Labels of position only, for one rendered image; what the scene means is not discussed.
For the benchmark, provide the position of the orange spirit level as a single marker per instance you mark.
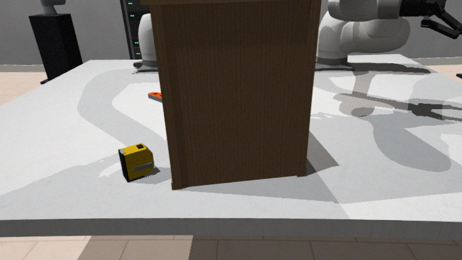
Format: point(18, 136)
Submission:
point(155, 96)

